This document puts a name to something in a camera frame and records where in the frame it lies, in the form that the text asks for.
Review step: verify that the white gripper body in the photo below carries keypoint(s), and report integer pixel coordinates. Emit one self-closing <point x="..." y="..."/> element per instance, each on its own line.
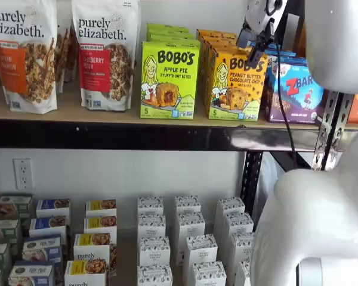
<point x="261" y="16"/>

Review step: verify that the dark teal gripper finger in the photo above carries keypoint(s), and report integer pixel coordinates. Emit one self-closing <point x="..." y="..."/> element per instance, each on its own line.
<point x="258" y="55"/>
<point x="244" y="38"/>

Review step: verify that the orange Bobo's peanut butter box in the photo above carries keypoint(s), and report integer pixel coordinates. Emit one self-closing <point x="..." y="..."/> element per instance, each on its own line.
<point x="220" y="38"/>
<point x="214" y="32"/>
<point x="223" y="44"/>
<point x="235" y="98"/>

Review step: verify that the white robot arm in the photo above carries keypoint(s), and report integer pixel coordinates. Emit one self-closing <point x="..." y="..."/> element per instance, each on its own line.
<point x="316" y="214"/>

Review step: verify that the blue purple Zbar box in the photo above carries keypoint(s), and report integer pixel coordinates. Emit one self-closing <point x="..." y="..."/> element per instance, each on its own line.
<point x="288" y="53"/>
<point x="298" y="98"/>

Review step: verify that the green Bobo's apple pie box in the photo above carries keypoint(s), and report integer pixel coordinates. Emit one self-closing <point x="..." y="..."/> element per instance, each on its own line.
<point x="179" y="39"/>
<point x="170" y="35"/>
<point x="167" y="27"/>
<point x="170" y="80"/>

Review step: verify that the black metal shelf rack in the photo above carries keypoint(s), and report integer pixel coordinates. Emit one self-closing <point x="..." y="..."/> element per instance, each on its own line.
<point x="137" y="135"/>

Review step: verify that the white floral print box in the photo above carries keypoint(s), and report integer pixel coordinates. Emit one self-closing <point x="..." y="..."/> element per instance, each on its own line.
<point x="229" y="205"/>
<point x="154" y="277"/>
<point x="238" y="223"/>
<point x="151" y="225"/>
<point x="241" y="247"/>
<point x="209" y="275"/>
<point x="150" y="204"/>
<point x="200" y="250"/>
<point x="187" y="204"/>
<point x="154" y="251"/>
<point x="191" y="226"/>
<point x="243" y="274"/>

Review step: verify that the wooden shelf board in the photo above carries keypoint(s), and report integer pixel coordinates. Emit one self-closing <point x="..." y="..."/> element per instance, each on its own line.
<point x="67" y="111"/>

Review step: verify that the yellow label granola box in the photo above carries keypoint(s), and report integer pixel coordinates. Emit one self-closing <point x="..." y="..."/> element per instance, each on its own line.
<point x="85" y="272"/>
<point x="101" y="207"/>
<point x="91" y="247"/>
<point x="100" y="225"/>

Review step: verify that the blue label white food box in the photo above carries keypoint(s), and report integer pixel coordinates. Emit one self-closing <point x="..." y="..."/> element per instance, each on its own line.
<point x="47" y="225"/>
<point x="31" y="274"/>
<point x="41" y="248"/>
<point x="52" y="205"/>

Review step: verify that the granola bag red label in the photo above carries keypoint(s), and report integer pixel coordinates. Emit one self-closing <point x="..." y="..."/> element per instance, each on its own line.
<point x="107" y="74"/>

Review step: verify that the white granola bag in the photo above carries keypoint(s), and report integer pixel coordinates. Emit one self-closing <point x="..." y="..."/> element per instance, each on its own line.
<point x="62" y="53"/>

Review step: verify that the granola bag orange label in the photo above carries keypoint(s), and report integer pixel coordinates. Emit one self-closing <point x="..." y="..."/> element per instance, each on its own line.
<point x="24" y="74"/>

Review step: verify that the oatmeal boxes group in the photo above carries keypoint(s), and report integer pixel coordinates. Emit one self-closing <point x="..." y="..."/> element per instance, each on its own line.
<point x="125" y="262"/>

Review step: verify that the grey perforated metal post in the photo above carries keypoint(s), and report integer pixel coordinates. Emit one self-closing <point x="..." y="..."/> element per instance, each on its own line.
<point x="331" y="102"/>

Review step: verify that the white wall outlet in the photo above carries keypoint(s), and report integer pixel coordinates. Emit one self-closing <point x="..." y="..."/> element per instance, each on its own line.
<point x="23" y="173"/>

